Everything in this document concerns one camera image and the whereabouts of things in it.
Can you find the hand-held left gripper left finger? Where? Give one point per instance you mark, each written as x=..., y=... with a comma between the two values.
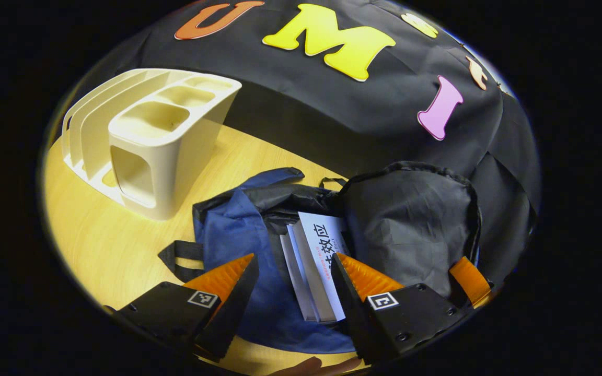
x=230, y=313

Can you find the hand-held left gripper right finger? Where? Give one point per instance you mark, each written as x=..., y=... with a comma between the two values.
x=356, y=313

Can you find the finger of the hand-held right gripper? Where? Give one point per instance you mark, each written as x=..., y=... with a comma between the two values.
x=469, y=279

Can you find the grey book with black print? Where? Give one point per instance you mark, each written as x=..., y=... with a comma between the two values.
x=319, y=245

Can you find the blue schoolbag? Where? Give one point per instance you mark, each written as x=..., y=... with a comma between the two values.
x=228, y=235

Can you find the white plastic bookshelf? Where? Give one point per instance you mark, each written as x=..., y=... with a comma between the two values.
x=160, y=156

